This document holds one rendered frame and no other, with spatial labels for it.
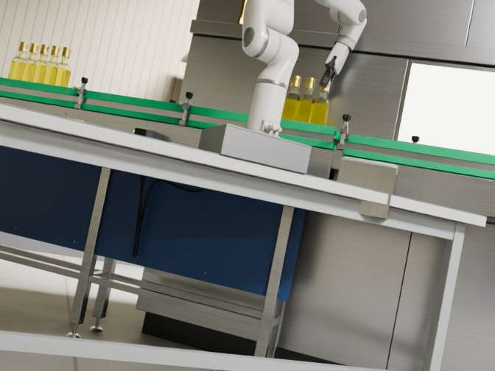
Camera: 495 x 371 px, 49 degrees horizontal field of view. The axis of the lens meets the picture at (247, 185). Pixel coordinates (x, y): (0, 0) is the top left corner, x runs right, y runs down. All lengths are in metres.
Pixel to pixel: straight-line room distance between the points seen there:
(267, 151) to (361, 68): 0.86
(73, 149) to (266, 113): 0.54
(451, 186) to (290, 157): 0.67
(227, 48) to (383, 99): 0.71
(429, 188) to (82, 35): 3.18
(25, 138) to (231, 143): 0.52
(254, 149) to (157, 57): 3.10
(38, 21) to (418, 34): 3.01
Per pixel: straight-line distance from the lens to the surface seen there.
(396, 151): 2.01
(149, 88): 4.47
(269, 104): 1.58
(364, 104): 2.21
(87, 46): 4.47
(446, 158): 2.01
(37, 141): 1.44
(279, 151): 1.51
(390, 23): 2.34
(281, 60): 1.62
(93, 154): 1.44
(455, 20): 2.35
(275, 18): 1.66
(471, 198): 1.98
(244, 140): 1.47
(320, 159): 1.90
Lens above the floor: 0.62
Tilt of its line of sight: 3 degrees up
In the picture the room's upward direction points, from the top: 11 degrees clockwise
